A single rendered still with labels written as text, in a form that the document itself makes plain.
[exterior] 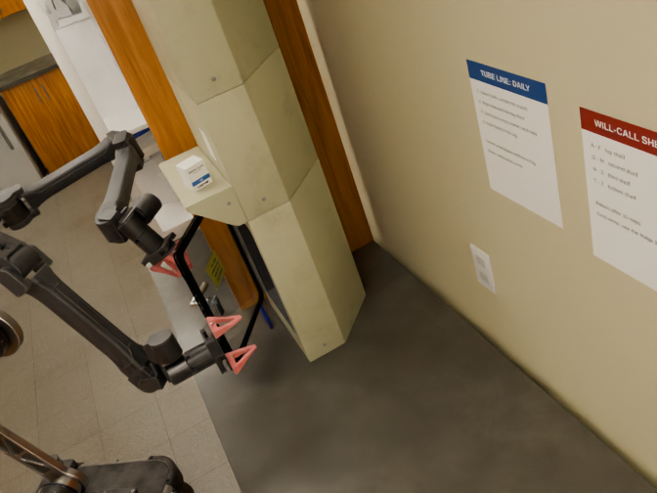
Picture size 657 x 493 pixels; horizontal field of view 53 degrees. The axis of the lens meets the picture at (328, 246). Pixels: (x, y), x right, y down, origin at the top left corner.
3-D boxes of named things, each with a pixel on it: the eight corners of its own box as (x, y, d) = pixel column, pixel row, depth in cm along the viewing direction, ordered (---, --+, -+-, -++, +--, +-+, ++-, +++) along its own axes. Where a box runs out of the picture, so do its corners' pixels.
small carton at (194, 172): (203, 176, 157) (193, 155, 154) (213, 181, 153) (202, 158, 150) (186, 187, 155) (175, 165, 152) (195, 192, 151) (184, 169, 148)
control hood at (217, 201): (212, 177, 180) (197, 145, 175) (248, 222, 153) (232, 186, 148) (173, 196, 178) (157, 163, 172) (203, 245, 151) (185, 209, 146)
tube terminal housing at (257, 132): (340, 267, 210) (254, 34, 169) (389, 318, 184) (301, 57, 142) (271, 304, 205) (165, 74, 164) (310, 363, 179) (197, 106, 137)
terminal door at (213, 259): (264, 295, 201) (214, 186, 180) (236, 371, 178) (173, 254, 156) (262, 296, 202) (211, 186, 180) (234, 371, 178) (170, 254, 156)
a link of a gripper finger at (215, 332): (241, 316, 149) (204, 336, 147) (253, 338, 153) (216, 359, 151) (233, 302, 155) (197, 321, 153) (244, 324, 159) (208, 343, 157)
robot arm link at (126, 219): (110, 229, 166) (120, 221, 162) (125, 210, 170) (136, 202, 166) (132, 246, 168) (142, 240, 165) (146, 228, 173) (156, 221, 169)
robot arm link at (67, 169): (134, 146, 212) (118, 120, 205) (149, 159, 202) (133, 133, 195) (7, 224, 200) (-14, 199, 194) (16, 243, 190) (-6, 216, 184)
